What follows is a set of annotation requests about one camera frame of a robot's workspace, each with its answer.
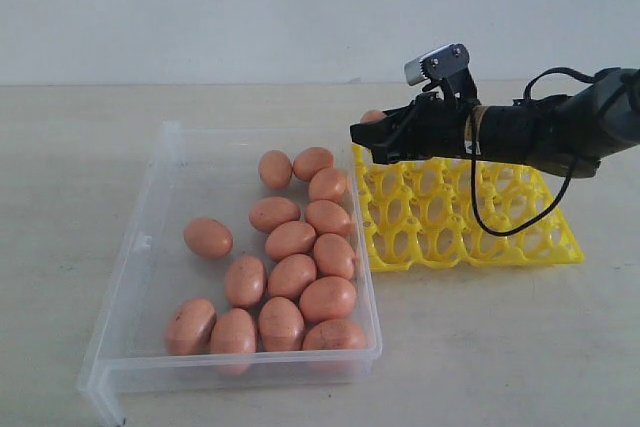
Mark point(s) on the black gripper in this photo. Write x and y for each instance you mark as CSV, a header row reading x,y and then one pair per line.
x,y
419,131

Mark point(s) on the brown egg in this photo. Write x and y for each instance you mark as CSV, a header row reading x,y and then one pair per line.
x,y
328,184
291,276
290,238
270,212
310,161
334,256
245,281
372,116
326,216
207,237
234,332
275,169
281,325
328,298
189,330
334,334

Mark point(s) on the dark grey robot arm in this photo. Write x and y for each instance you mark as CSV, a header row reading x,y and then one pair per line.
x,y
559,134

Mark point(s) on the yellow plastic egg tray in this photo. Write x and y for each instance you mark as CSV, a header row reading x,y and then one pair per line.
x,y
442,212

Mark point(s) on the clear plastic storage box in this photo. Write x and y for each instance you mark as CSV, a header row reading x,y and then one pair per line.
x,y
209,172

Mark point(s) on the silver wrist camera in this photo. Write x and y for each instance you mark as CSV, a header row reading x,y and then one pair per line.
x,y
437,64

